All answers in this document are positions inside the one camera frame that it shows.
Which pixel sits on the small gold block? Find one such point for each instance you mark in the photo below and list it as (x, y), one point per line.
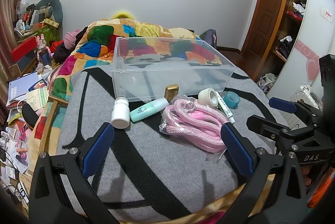
(171, 93)

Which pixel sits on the dark clothes pile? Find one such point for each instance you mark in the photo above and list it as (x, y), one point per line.
(61, 52)

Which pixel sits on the pale blue paper sheet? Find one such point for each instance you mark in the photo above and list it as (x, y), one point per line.
(22, 86)

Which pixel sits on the white bandage tape roll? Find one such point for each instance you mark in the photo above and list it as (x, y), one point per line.
(206, 97)

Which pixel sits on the red box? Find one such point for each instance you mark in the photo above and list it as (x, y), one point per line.
(23, 48)

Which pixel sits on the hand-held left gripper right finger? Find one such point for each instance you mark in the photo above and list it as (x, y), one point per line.
(236, 152)

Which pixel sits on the clear plastic storage box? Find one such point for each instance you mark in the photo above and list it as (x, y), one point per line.
(167, 66)

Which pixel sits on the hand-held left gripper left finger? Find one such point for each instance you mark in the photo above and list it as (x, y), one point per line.
(95, 152)

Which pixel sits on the dark backpack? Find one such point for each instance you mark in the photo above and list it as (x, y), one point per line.
(208, 36)

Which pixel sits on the white pill bottle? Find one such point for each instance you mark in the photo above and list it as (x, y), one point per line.
(120, 114)

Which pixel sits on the mint green squeeze bottle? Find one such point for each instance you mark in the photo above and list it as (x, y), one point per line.
(148, 110)

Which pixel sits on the person's right hand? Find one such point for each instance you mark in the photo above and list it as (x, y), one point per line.
(308, 176)

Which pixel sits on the yellow pillow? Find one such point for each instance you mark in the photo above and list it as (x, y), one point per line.
(121, 15)

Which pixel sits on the brown wooden door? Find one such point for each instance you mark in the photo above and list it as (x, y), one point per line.
(264, 11)

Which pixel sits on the teal tape roll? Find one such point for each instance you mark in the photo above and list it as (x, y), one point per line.
(231, 100)

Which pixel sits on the wooden wardrobe shelves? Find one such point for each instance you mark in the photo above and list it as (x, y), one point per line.
(293, 19)

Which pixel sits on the pink plush hat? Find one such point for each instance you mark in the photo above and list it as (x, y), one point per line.
(72, 39)

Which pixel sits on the grey green bag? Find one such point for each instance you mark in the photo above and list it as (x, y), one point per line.
(267, 82)

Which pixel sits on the pink bunny toy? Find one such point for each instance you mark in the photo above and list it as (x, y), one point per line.
(42, 43)

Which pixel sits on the white sliding wardrobe door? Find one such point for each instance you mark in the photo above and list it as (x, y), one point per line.
(306, 56)

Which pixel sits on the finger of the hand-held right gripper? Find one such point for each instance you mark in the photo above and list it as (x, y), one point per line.
(282, 104)
(264, 125)

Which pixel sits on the dark blue bottle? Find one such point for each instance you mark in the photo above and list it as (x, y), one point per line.
(45, 59)

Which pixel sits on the striped curtain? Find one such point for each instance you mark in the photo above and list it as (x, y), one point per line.
(11, 17)

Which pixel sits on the colourful patchwork blanket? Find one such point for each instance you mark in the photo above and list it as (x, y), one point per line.
(94, 51)

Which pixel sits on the white radiator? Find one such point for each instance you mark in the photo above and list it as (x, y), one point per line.
(305, 98)

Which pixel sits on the grey black patterned blanket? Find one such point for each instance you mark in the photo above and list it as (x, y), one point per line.
(157, 174)

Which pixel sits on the green box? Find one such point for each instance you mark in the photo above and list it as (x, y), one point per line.
(45, 32)

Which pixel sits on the wooden bed frame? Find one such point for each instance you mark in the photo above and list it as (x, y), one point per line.
(51, 124)

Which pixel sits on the white ointment tube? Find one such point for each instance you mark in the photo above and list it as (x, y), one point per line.
(225, 108)

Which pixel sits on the grey plush cushion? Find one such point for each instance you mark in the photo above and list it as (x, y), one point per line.
(53, 8)

